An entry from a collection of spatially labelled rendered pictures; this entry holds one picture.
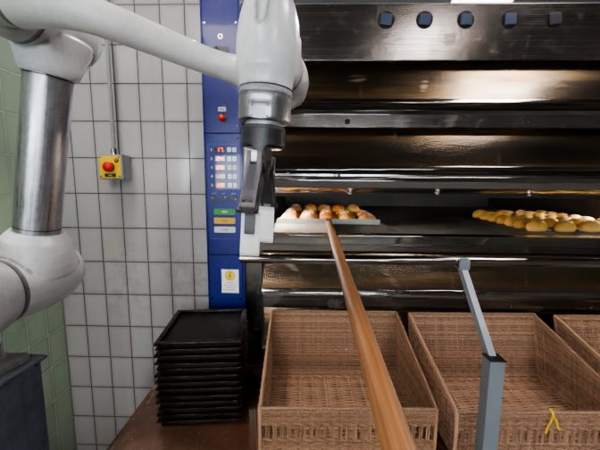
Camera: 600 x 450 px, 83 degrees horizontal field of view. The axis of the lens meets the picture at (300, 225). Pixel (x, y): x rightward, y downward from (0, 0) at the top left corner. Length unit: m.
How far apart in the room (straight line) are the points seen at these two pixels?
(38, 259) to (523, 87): 1.73
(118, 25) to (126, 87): 0.90
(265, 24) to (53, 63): 0.55
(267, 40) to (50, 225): 0.71
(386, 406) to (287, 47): 0.51
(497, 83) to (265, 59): 1.23
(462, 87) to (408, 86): 0.22
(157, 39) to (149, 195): 0.92
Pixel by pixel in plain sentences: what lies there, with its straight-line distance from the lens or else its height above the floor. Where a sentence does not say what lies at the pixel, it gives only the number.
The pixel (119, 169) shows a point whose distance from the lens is 1.56.
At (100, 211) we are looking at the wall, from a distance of 1.70.
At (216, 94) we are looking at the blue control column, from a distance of 1.49.
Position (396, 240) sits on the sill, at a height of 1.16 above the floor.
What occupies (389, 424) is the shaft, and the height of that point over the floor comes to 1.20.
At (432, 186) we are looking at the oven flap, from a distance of 1.37.
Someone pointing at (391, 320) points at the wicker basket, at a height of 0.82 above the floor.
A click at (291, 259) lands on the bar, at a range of 1.09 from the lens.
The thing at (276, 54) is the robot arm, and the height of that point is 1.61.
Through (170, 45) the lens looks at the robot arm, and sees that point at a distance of 0.77.
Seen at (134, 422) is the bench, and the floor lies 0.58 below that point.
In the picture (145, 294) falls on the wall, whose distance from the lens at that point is 1.69.
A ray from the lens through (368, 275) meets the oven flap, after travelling 1.51.
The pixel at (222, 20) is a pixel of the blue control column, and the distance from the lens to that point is 1.57.
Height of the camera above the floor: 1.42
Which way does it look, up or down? 8 degrees down
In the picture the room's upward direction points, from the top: straight up
